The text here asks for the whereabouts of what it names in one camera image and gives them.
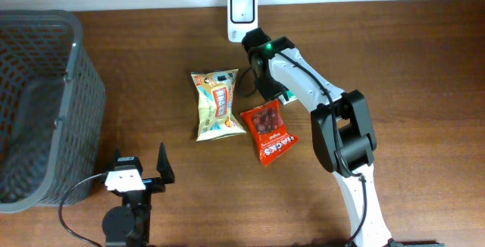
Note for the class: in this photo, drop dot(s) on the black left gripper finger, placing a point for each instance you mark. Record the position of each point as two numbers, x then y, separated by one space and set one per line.
163 166
113 160

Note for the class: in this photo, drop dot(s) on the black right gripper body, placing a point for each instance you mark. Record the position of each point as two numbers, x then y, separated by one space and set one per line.
271 87

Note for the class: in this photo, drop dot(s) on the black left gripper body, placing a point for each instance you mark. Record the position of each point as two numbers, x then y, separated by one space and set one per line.
152 186

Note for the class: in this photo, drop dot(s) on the grey plastic mesh basket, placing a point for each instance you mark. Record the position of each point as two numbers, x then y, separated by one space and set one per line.
52 106

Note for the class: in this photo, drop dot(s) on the white barcode scanner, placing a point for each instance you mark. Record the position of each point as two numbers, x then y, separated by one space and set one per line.
242 17

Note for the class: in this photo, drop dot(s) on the beige snack chip bag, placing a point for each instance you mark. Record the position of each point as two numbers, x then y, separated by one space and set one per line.
216 119

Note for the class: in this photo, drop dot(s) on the red Hacks candy bag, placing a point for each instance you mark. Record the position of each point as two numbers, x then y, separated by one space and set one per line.
266 125

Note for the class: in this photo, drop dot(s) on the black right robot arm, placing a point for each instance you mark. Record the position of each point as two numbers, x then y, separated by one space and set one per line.
342 134

